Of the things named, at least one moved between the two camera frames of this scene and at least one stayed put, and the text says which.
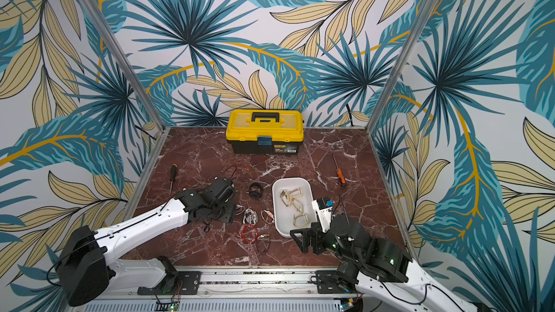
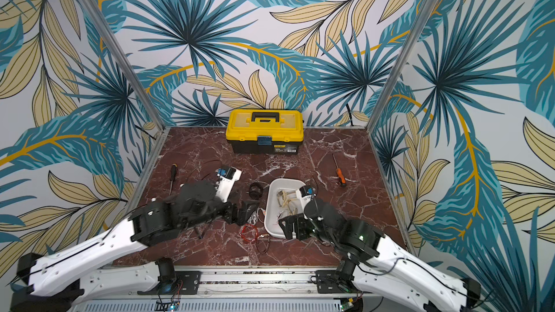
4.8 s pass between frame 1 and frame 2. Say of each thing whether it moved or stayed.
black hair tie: stayed
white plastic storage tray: moved
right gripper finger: moved
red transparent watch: stayed
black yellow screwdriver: stayed
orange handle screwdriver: stayed
